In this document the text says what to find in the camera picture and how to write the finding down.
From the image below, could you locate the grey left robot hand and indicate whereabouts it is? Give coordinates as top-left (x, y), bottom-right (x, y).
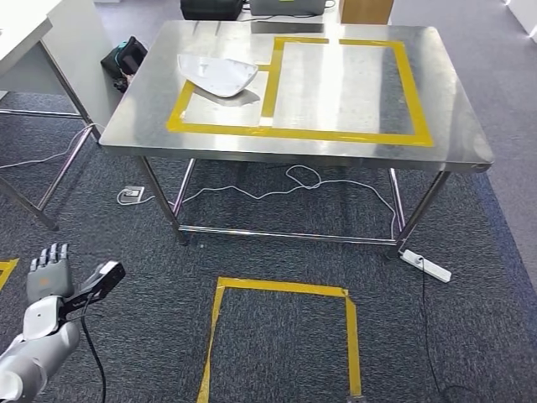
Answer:
top-left (26, 243), bottom-right (75, 306)

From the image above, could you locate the white plastic body panel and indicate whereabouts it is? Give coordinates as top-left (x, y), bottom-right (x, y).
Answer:
top-left (176, 53), bottom-right (259, 99)

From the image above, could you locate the yellow workbench tape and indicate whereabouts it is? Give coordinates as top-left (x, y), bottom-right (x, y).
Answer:
top-left (165, 35), bottom-right (434, 148)

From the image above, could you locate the steel workbench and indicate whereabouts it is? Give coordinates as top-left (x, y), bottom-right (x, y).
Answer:
top-left (98, 20), bottom-right (496, 259)

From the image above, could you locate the yellow floor tape square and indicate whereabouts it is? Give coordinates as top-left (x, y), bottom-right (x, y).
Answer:
top-left (0, 257), bottom-right (20, 292)
top-left (195, 276), bottom-right (362, 403)

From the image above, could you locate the white floor socket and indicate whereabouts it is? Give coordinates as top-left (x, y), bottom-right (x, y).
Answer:
top-left (116, 185), bottom-right (146, 207)

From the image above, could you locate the black bag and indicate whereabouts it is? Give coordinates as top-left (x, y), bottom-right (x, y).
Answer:
top-left (100, 35), bottom-right (148, 94)

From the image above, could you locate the white desk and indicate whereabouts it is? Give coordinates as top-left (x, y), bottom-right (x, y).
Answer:
top-left (0, 0), bottom-right (104, 232)

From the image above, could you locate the black carrying case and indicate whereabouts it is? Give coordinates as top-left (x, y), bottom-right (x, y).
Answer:
top-left (180, 0), bottom-right (245, 22)

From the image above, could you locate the grey laptop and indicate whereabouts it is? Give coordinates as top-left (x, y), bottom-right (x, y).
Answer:
top-left (249, 0), bottom-right (327, 17)

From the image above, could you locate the brown cardboard box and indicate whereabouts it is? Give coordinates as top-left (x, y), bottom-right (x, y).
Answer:
top-left (338, 0), bottom-right (395, 25)

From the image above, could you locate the white power strip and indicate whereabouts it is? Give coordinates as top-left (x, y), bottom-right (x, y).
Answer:
top-left (399, 249), bottom-right (453, 284)

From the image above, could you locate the white glossy platform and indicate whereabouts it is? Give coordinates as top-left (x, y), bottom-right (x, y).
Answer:
top-left (505, 0), bottom-right (537, 37)

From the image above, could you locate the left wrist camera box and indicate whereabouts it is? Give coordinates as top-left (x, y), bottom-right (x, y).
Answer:
top-left (58, 259), bottom-right (127, 324)

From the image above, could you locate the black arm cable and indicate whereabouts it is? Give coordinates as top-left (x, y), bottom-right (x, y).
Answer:
top-left (79, 302), bottom-right (108, 403)

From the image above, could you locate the white floor cable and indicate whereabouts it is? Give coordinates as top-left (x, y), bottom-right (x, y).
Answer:
top-left (0, 123), bottom-right (104, 170)
top-left (117, 164), bottom-right (398, 241)

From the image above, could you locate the black floor cable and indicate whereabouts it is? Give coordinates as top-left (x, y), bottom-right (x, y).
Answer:
top-left (419, 258), bottom-right (483, 403)

